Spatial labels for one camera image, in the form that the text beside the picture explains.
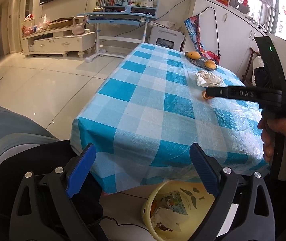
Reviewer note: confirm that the yellow mango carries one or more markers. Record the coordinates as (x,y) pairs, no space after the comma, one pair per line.
(194,55)
(210,64)

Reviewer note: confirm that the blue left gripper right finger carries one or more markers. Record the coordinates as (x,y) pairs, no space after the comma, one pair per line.
(207,168)

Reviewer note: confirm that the white TV cabinet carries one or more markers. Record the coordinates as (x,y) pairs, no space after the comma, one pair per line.
(58,41)

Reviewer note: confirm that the yellow plastic trash bin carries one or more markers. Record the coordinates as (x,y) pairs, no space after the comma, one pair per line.
(175,209)

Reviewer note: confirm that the dark wooden chair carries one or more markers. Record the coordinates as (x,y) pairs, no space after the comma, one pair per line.
(245,80)

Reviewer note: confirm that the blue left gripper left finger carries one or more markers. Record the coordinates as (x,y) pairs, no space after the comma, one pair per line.
(79,170)

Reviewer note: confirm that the right yellow mango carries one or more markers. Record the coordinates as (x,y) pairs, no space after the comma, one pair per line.
(210,64)

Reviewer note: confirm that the black jacket on chair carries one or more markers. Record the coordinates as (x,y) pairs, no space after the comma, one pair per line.
(262,77)

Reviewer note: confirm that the colourful folded chair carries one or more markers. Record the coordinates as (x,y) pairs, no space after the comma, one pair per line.
(197,37)

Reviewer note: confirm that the white small appliance cabinet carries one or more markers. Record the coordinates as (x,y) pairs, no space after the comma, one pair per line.
(166,38)

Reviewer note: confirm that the pink kettlebell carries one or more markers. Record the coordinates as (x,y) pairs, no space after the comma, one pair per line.
(79,23)

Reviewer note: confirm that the blue children's study desk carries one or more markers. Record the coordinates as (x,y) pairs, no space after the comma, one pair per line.
(119,15)

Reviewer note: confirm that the dark woven fruit tray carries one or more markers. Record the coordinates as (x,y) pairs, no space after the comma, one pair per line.
(200,63)

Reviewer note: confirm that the cream tissue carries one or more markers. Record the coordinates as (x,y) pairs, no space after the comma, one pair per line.
(208,79)

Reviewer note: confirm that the left yellow mango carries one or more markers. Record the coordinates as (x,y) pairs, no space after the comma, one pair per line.
(194,55)

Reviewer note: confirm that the small orange mango peel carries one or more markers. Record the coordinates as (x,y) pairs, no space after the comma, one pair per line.
(206,96)

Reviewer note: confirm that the blue checkered tablecloth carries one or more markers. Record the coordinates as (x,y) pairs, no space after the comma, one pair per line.
(150,110)

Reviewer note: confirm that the white sideboard cabinet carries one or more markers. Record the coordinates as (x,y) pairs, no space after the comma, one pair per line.
(236,33)

